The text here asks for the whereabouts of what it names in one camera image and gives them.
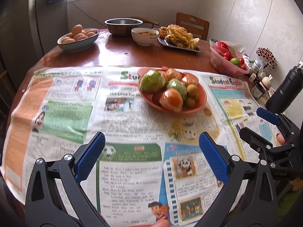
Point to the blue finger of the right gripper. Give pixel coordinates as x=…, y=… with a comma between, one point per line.
x=256, y=142
x=268, y=116

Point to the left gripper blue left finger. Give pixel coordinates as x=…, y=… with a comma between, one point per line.
x=44, y=206

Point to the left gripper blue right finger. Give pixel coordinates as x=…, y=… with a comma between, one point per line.
x=258, y=206

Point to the small brown longan fruit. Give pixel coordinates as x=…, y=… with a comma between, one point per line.
x=189, y=102
x=196, y=98
x=192, y=90

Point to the peeled orange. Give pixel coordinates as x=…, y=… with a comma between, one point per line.
x=173, y=74
x=171, y=100
x=189, y=79

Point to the large green citrus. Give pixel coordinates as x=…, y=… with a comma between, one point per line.
x=179, y=86

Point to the orange plastic plate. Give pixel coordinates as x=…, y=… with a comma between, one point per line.
x=153, y=98

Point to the small green citrus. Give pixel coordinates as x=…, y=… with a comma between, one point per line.
x=152, y=81

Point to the green sleeve forearm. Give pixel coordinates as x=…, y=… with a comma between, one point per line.
x=288, y=197

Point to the right hand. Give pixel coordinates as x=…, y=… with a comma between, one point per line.
x=297, y=184

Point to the left hand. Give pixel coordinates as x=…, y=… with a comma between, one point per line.
x=163, y=222

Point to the Student English newspaper sheet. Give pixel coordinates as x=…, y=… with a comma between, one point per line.
x=236, y=107

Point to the black bottle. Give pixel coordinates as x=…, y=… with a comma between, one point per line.
x=287, y=91

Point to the white medicine bottle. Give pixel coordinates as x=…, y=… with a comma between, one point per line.
x=257, y=65

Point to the pink basin with tomatoes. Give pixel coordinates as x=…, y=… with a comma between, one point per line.
x=224, y=66

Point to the white plastic bag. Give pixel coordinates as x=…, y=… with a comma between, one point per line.
x=236, y=49

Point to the left newspaper sheet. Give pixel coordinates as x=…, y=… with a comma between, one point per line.
x=151, y=165

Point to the wooden chair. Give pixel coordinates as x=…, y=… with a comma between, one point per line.
x=193, y=24

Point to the tray of fried food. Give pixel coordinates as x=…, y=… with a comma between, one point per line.
x=177, y=37

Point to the white ceramic bowl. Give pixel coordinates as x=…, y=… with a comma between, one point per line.
x=144, y=36

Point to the bowl of eggs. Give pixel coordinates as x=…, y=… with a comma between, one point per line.
x=78, y=39

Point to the stainless steel bowl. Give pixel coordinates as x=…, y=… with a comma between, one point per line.
x=122, y=26

